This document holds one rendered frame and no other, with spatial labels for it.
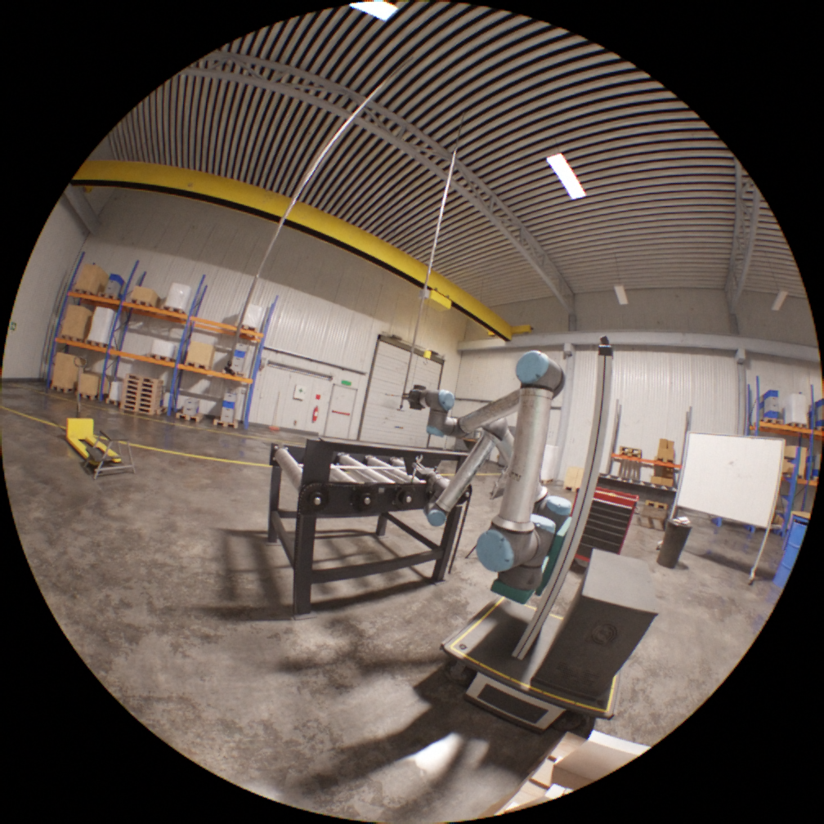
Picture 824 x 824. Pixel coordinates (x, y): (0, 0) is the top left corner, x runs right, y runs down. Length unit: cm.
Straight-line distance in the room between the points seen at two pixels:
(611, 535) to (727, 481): 253
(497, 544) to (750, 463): 454
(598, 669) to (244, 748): 141
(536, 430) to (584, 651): 93
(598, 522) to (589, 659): 209
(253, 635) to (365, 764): 92
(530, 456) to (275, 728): 151
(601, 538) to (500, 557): 241
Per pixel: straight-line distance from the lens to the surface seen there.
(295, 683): 156
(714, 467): 506
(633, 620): 118
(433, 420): 123
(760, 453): 500
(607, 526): 317
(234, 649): 170
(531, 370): 87
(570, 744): 135
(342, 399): 1116
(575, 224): 990
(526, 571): 109
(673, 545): 432
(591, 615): 116
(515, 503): 87
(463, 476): 131
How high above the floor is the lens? 135
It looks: 2 degrees up
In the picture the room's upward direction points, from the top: 11 degrees clockwise
